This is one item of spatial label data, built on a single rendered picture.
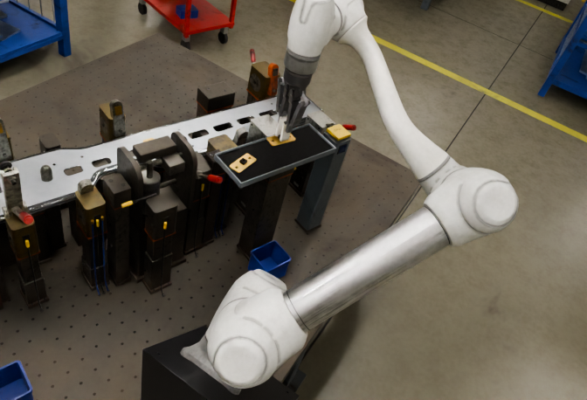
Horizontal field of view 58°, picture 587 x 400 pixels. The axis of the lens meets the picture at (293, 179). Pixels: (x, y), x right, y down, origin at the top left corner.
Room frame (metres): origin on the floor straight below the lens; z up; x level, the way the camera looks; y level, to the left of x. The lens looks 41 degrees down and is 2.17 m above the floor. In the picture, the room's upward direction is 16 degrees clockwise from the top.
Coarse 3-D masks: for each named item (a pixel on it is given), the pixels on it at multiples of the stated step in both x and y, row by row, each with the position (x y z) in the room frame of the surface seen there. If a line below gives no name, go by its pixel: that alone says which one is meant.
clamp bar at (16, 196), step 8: (0, 168) 0.83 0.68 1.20; (8, 168) 0.84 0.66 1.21; (16, 168) 0.84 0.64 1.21; (8, 176) 0.81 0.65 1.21; (16, 176) 0.82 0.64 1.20; (8, 184) 0.81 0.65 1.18; (16, 184) 0.83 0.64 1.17; (8, 192) 0.81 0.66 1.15; (16, 192) 0.83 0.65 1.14; (8, 200) 0.81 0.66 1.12; (16, 200) 0.83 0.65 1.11; (8, 208) 0.82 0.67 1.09
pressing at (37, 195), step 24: (192, 120) 1.48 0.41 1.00; (216, 120) 1.52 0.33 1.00; (96, 144) 1.22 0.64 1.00; (120, 144) 1.25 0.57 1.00; (192, 144) 1.35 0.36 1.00; (24, 168) 1.04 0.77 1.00; (72, 168) 1.09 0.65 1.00; (96, 168) 1.12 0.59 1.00; (24, 192) 0.95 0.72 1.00; (48, 192) 0.97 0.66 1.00; (72, 192) 1.00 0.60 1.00; (0, 216) 0.85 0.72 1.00
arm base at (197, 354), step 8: (200, 344) 0.70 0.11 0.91; (184, 352) 0.66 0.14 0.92; (192, 352) 0.67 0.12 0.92; (200, 352) 0.68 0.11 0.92; (192, 360) 0.65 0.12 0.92; (200, 360) 0.66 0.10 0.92; (208, 360) 0.66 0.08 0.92; (200, 368) 0.64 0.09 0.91; (208, 368) 0.64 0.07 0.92; (216, 376) 0.63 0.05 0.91; (224, 384) 0.62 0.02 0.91; (232, 392) 0.60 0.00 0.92
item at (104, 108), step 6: (108, 102) 1.39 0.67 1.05; (102, 108) 1.35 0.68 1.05; (108, 108) 1.35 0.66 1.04; (102, 114) 1.34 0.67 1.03; (108, 114) 1.32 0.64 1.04; (102, 120) 1.34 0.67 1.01; (108, 120) 1.31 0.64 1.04; (102, 126) 1.33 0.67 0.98; (108, 126) 1.31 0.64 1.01; (102, 132) 1.34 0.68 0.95; (108, 132) 1.31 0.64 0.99; (102, 138) 1.36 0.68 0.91; (108, 138) 1.31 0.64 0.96; (114, 138) 1.31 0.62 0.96; (108, 162) 1.33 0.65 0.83
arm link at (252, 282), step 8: (248, 272) 0.85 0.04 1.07; (256, 272) 0.84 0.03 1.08; (264, 272) 0.86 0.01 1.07; (240, 280) 0.82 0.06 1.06; (248, 280) 0.81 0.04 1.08; (256, 280) 0.81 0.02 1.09; (264, 280) 0.82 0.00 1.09; (272, 280) 0.83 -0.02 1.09; (280, 280) 0.87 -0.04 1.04; (232, 288) 0.81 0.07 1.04; (240, 288) 0.79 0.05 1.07; (248, 288) 0.79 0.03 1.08; (256, 288) 0.79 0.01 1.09; (264, 288) 0.79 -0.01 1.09; (280, 288) 0.82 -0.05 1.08; (232, 296) 0.76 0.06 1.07; (240, 296) 0.76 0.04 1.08; (248, 296) 0.76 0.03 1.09; (224, 304) 0.74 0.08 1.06; (216, 312) 0.77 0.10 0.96; (208, 328) 0.74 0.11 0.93; (208, 336) 0.71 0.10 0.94
